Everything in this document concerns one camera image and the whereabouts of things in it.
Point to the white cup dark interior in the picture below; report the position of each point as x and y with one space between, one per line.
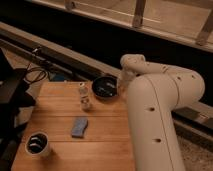
38 145

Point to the black ceramic bowl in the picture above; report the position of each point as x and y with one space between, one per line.
105 87

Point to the black equipment at left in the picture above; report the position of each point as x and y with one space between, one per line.
13 96

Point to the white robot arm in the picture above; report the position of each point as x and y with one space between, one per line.
153 90

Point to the small clear plastic bottle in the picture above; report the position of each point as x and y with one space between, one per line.
84 96

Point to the blue object behind table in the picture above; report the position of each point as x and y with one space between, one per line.
57 78

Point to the blue sponge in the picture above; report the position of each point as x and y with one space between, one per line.
79 127

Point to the yellow sponge-like end effector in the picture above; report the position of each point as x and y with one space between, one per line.
121 86

